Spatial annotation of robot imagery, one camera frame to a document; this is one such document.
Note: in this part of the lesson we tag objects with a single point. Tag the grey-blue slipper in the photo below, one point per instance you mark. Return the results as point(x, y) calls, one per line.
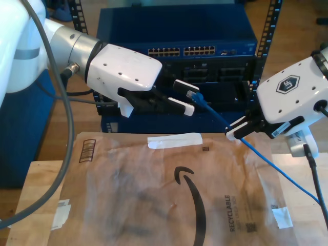
point(64, 15)

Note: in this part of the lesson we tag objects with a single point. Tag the blue network switch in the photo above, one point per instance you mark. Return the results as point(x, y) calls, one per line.
point(174, 28)

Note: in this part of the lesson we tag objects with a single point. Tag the long white tape strip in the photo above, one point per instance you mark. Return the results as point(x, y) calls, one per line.
point(174, 140)

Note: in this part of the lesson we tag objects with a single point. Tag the dark blue cabinet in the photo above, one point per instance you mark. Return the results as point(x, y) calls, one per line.
point(153, 124)

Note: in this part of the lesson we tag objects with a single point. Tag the brown paper mailer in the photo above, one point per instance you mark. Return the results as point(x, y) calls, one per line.
point(115, 192)

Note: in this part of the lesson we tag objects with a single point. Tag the blue sofa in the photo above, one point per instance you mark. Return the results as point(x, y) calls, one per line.
point(25, 141)

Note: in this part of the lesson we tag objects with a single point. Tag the black equipment rack frame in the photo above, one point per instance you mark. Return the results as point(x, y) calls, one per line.
point(259, 69)

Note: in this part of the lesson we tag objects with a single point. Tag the white shipping label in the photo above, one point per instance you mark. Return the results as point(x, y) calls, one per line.
point(61, 212)

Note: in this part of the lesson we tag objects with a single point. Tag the black rack server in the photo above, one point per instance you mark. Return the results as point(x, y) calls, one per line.
point(230, 74)

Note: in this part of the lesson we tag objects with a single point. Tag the black open rack shelf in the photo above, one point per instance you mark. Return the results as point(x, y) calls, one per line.
point(230, 94)

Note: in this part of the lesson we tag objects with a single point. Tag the black furniture foot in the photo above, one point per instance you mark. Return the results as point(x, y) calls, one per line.
point(323, 20)

